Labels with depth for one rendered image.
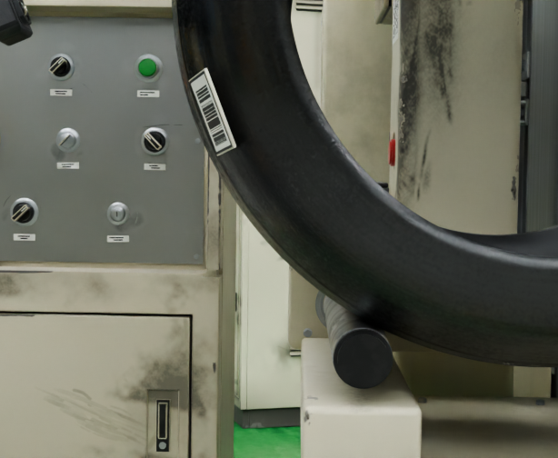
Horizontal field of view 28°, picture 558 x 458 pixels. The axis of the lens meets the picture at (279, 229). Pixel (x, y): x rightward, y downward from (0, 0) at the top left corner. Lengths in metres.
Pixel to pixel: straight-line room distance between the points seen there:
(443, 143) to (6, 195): 0.67
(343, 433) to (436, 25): 0.52
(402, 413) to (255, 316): 3.70
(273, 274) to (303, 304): 3.36
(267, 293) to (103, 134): 3.00
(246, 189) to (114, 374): 0.75
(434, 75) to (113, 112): 0.54
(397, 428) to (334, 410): 0.05
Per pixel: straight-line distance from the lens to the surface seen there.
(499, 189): 1.23
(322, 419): 0.86
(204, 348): 1.54
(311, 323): 1.19
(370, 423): 0.86
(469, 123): 1.22
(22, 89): 1.62
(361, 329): 0.85
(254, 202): 0.85
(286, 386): 4.63
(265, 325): 4.56
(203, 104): 0.84
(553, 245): 1.12
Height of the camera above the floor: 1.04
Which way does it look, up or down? 3 degrees down
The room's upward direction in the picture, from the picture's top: 1 degrees clockwise
